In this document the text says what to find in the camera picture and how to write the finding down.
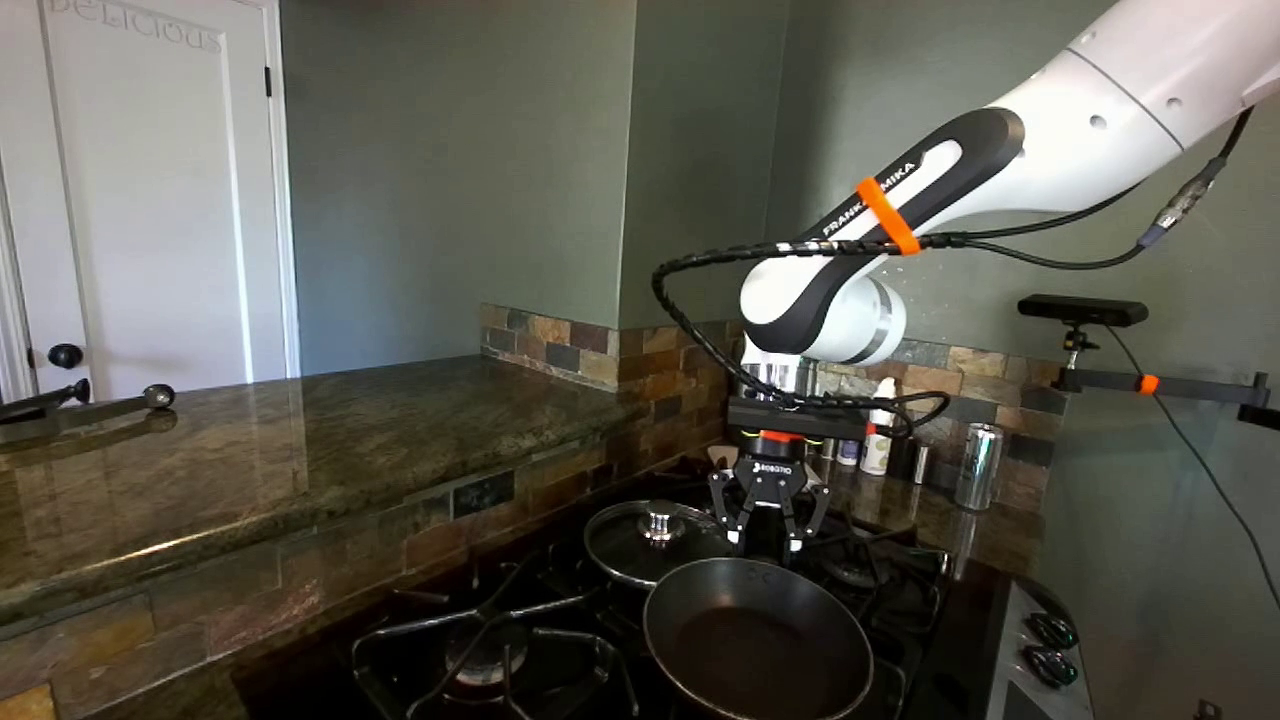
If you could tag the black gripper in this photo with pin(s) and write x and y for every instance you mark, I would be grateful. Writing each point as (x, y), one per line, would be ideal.
(776, 477)

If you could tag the black frying pan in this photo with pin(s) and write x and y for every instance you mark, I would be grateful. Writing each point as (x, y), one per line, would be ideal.
(760, 647)

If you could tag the glass lid with metal knob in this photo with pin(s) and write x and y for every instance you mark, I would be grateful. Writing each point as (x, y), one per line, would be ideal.
(623, 541)

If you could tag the black gas stove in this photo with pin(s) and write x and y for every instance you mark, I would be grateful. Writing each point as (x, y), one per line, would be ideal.
(532, 653)

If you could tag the black stove knob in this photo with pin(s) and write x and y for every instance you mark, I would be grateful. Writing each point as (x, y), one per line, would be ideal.
(1059, 629)
(1053, 664)

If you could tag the small dark jar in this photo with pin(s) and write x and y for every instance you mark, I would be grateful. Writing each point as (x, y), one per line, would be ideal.
(850, 452)

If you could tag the dark bottle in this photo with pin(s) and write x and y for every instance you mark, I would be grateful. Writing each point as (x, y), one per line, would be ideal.
(911, 462)

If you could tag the silver can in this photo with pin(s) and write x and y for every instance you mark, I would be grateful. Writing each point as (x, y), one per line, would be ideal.
(976, 465)

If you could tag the granite bar counter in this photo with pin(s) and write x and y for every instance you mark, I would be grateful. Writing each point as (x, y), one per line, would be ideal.
(294, 444)

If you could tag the white door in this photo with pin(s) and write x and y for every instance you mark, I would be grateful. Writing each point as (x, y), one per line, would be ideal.
(145, 202)

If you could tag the metal desk lamp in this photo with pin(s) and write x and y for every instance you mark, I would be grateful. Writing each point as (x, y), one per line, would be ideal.
(82, 403)

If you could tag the black door knob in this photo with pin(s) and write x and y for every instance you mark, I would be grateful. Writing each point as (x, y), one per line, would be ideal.
(64, 354)

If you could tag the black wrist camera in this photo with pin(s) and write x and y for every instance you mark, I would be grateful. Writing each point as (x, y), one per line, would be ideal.
(802, 413)

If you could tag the dark wall outlet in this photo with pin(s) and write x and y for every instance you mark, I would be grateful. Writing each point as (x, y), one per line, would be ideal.
(482, 494)

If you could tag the black stereo camera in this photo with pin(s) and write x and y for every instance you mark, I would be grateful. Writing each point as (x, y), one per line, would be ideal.
(1083, 308)

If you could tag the black camera mount rod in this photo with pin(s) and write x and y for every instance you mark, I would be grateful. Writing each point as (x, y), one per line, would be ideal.
(1203, 391)

